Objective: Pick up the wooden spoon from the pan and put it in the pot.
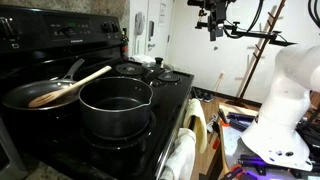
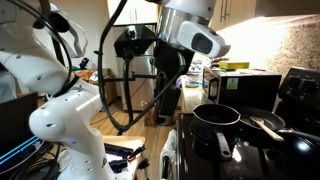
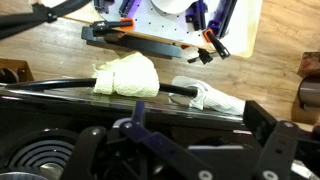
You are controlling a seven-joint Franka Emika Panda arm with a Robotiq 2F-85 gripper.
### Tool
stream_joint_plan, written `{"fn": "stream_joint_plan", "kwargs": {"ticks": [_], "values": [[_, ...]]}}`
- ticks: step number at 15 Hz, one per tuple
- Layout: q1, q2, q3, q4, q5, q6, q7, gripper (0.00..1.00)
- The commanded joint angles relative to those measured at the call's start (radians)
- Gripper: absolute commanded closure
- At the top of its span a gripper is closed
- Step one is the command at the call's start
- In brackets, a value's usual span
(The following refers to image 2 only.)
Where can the wooden spoon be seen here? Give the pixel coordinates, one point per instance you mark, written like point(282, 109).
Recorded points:
point(261, 124)

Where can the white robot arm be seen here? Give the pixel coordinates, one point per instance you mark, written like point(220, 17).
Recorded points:
point(182, 28)

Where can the black frying pan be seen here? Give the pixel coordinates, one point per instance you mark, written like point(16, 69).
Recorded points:
point(267, 124)

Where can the stainless steel refrigerator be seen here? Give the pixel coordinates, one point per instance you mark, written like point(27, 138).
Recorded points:
point(141, 89)

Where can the black saucepan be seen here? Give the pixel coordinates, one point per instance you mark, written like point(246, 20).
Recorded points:
point(216, 124)

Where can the white dish towel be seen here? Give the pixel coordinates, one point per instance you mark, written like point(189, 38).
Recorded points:
point(168, 156)

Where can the yellow sponge box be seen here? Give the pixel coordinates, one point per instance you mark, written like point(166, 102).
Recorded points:
point(230, 65)

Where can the black microwave oven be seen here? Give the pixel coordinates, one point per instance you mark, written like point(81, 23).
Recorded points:
point(242, 87)

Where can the black electric stove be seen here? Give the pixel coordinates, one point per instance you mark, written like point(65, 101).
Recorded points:
point(255, 157)

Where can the black laptop screen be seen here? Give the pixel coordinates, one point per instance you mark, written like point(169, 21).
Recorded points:
point(16, 137)

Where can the black camera on stand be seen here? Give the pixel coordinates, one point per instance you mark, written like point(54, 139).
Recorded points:
point(135, 39)

